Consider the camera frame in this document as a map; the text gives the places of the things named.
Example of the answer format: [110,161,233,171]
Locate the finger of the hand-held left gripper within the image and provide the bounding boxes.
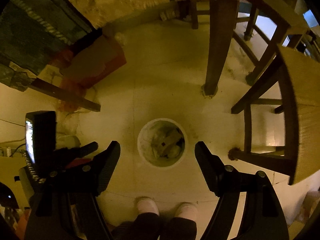
[53,141,99,163]

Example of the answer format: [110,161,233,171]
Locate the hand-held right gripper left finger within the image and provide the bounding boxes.
[24,140,122,240]

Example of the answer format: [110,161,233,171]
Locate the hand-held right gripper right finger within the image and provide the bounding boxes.
[194,141,290,240]

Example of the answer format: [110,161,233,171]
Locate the white tissue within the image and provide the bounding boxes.
[166,147,181,158]

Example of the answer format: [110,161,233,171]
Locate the yellow paper strip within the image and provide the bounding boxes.
[159,132,182,153]

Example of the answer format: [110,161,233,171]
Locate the white trash bin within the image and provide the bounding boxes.
[137,118,188,168]

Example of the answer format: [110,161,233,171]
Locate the white plastic bag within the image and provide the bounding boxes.
[55,112,82,152]

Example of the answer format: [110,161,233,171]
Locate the wooden chair leg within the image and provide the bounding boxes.
[27,77,101,112]

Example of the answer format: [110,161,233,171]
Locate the clear plastic wrap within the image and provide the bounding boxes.
[151,127,167,155]

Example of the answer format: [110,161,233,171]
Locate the person's right shoe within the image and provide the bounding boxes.
[174,202,198,218]

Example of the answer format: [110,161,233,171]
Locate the person's shoe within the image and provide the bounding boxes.
[174,202,198,218]
[137,197,160,217]

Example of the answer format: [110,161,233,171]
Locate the person's left shoe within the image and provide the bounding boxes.
[137,197,160,217]

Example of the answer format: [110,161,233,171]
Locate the person's dark pants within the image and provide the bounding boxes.
[110,212,198,240]

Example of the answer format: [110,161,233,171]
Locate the red paper bag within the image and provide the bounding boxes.
[59,34,127,112]

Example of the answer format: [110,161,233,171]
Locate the wooden chair with woven seat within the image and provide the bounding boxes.
[229,44,320,186]

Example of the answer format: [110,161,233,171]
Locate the wooden table leg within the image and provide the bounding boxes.
[203,0,241,98]

